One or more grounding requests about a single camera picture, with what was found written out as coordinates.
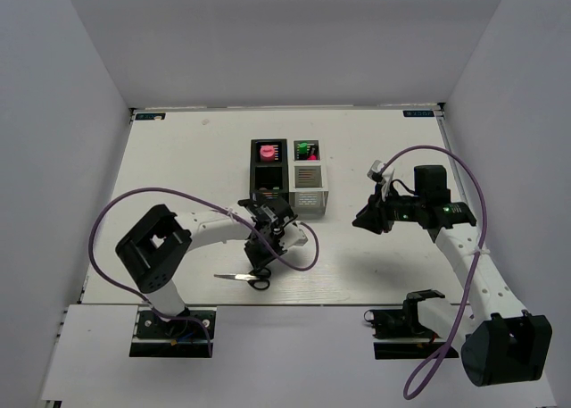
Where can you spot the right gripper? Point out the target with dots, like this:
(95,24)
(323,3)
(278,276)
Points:
(368,218)

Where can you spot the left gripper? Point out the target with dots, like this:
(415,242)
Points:
(257,261)

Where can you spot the black handled scissors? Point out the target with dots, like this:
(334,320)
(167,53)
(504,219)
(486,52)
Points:
(256,279)

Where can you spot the pink glue stick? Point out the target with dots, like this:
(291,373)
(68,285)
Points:
(268,153)

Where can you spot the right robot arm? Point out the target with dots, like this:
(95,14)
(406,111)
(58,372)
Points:
(497,339)

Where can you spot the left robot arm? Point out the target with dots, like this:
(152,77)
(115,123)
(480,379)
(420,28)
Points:
(155,247)

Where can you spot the white slotted organizer box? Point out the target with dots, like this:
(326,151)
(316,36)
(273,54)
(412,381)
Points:
(308,184)

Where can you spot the right blue corner label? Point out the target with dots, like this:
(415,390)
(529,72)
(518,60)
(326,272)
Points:
(418,113)

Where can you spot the blue corner label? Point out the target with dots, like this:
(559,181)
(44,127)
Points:
(150,116)
(418,113)

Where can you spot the left blue corner label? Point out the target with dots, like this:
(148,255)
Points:
(150,116)

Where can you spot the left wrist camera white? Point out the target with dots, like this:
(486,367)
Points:
(293,236)

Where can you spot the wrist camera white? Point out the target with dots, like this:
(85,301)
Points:
(293,236)
(382,175)

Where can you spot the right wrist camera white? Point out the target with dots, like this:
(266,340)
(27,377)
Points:
(382,175)

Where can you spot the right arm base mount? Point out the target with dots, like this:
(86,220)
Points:
(394,339)

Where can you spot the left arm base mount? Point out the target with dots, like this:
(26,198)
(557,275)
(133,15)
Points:
(155,338)

